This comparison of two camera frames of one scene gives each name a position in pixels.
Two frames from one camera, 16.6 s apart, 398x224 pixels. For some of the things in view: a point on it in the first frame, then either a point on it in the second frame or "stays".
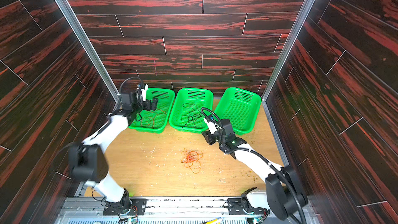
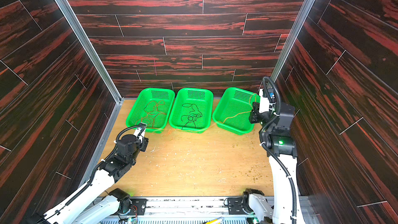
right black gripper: [213, 134] → [255, 116]
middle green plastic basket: [186, 115] stays
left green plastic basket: [156, 121] stays
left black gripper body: [146, 103] → [144, 143]
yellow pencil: [216, 221] stays
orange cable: [191, 160] → [242, 111]
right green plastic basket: [241, 107] stays
